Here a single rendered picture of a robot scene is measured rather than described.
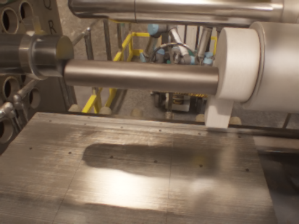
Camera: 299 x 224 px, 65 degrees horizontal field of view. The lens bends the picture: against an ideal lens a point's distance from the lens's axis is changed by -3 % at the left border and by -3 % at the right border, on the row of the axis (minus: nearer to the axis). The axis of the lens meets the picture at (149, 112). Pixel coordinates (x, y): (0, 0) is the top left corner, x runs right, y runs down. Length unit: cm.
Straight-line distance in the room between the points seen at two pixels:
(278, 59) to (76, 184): 74
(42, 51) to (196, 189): 66
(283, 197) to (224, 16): 69
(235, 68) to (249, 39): 8
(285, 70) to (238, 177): 47
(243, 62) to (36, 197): 77
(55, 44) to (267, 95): 57
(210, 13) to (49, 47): 56
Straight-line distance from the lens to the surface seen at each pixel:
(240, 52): 62
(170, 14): 94
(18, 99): 132
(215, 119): 87
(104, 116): 113
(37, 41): 76
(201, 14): 94
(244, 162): 102
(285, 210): 101
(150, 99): 296
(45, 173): 99
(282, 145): 116
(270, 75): 62
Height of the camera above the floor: 164
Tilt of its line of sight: 37 degrees down
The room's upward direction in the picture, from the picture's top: straight up
